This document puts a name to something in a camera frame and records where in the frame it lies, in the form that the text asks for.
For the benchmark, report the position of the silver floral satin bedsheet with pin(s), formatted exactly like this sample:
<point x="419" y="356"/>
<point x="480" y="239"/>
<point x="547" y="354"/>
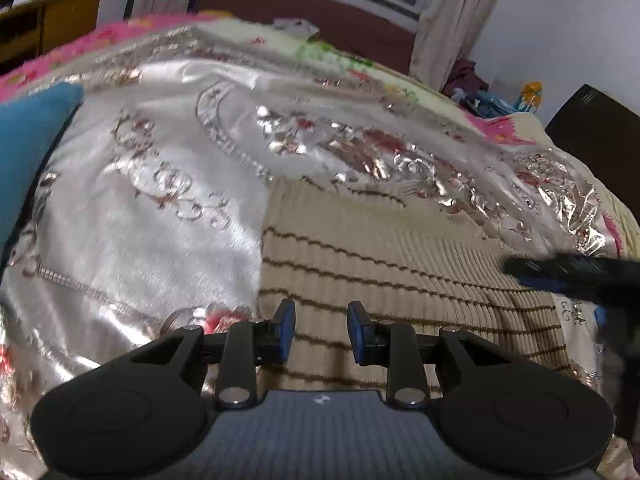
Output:
<point x="150" y="210"/>

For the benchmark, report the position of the beige striped knit sweater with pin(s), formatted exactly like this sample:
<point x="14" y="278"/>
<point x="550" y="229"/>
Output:
<point x="400" y="260"/>

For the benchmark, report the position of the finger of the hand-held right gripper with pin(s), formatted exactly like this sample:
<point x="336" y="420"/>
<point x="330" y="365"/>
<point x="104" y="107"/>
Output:
<point x="575" y="270"/>

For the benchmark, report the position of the blue pillow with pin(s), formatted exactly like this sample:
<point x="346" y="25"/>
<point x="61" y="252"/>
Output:
<point x="30" y="145"/>

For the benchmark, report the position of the wooden side cabinet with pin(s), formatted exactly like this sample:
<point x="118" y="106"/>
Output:
<point x="65" y="20"/>

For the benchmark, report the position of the dark red headboard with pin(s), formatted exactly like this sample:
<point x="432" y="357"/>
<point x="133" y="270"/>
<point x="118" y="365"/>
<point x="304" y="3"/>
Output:
<point x="325" y="20"/>

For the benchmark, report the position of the pink floral blanket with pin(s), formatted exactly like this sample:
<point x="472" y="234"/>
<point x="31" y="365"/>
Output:
<point x="65" y="55"/>

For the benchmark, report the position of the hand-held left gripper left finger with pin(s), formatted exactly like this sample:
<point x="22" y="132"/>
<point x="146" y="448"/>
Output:
<point x="286" y="331"/>

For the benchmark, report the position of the small white cloth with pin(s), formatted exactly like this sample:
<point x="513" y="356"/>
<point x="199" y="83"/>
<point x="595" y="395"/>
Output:
<point x="296" y="26"/>

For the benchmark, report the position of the yellow and blue toy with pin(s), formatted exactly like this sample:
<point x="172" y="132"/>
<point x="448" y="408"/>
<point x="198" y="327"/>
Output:
<point x="531" y="94"/>

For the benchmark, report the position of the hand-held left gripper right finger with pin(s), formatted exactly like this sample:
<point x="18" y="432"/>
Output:
<point x="356" y="332"/>

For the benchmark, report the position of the pile of clothes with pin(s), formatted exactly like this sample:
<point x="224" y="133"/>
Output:
<point x="472" y="82"/>

